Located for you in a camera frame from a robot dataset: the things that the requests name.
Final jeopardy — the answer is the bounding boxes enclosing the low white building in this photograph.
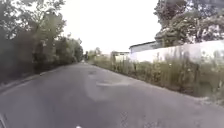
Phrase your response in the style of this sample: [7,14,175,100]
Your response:
[111,51,131,62]

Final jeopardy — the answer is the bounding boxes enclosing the grey asphalt road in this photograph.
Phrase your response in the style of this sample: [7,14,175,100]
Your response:
[0,61,224,128]

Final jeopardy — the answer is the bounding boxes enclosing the strip of tall weeds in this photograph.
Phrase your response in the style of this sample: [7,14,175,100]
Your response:
[87,49,224,105]

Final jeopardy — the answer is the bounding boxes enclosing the row of trees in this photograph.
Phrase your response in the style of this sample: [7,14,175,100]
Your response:
[0,0,85,85]

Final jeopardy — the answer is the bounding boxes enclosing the white wall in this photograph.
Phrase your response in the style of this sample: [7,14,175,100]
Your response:
[129,39,224,65]

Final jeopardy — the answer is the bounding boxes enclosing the large trees behind wall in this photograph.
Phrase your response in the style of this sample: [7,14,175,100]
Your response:
[153,0,224,48]

